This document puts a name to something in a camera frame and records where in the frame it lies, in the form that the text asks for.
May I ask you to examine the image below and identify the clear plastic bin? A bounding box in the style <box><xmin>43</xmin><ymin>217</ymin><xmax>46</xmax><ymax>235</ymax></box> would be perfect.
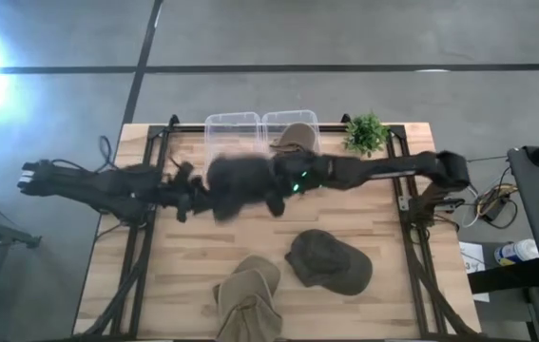
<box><xmin>203</xmin><ymin>111</ymin><xmax>264</xmax><ymax>165</ymax></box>
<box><xmin>260</xmin><ymin>109</ymin><xmax>322</xmax><ymax>156</ymax></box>

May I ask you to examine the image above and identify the small green potted plant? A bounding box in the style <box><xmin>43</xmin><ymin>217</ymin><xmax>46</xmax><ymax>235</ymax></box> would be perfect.
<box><xmin>342</xmin><ymin>111</ymin><xmax>390</xmax><ymax>158</ymax></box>

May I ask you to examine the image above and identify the black looped cable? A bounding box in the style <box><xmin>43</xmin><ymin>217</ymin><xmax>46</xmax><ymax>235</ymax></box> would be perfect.
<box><xmin>97</xmin><ymin>135</ymin><xmax>119</xmax><ymax>171</ymax></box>

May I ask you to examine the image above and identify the dark olive cap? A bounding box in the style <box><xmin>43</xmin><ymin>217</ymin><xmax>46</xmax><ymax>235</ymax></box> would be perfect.
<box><xmin>283</xmin><ymin>228</ymin><xmax>375</xmax><ymax>297</ymax></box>

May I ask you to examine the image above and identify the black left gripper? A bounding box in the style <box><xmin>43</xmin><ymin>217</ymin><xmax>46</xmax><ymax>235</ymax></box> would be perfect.
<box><xmin>160</xmin><ymin>161</ymin><xmax>216</xmax><ymax>223</ymax></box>

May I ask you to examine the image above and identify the khaki floppy hat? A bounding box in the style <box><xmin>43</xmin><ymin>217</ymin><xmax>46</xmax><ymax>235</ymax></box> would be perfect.
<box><xmin>211</xmin><ymin>269</ymin><xmax>284</xmax><ymax>342</ymax></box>

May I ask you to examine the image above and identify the black metal table frame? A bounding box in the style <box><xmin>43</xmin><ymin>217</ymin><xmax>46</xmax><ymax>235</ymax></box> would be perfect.
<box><xmin>77</xmin><ymin>113</ymin><xmax>478</xmax><ymax>341</ymax></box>

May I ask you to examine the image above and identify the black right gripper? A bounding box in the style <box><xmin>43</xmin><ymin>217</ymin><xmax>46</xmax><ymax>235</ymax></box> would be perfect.
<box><xmin>266</xmin><ymin>154</ymin><xmax>335</xmax><ymax>218</ymax></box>

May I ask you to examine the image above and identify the white blue canister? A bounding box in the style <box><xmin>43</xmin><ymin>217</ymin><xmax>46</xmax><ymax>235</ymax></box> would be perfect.
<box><xmin>493</xmin><ymin>237</ymin><xmax>539</xmax><ymax>267</ymax></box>

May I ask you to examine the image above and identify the black cap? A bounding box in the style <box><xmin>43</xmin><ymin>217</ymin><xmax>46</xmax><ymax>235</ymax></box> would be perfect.
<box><xmin>205</xmin><ymin>154</ymin><xmax>276</xmax><ymax>223</ymax></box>

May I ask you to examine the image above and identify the yellow white cable bundle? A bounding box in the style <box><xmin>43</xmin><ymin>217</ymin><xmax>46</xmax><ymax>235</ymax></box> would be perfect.
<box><xmin>459</xmin><ymin>182</ymin><xmax>520</xmax><ymax>231</ymax></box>

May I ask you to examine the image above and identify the tan cap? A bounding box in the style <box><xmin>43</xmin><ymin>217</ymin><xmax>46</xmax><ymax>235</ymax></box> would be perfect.
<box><xmin>229</xmin><ymin>255</ymin><xmax>282</xmax><ymax>296</ymax></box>

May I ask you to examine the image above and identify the white paper sheet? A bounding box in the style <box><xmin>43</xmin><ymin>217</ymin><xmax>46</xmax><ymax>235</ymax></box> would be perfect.
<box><xmin>458</xmin><ymin>240</ymin><xmax>491</xmax><ymax>304</ymax></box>

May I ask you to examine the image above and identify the tan hat with brown brim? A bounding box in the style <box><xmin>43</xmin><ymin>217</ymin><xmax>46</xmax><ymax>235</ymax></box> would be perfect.
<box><xmin>270</xmin><ymin>122</ymin><xmax>318</xmax><ymax>155</ymax></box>

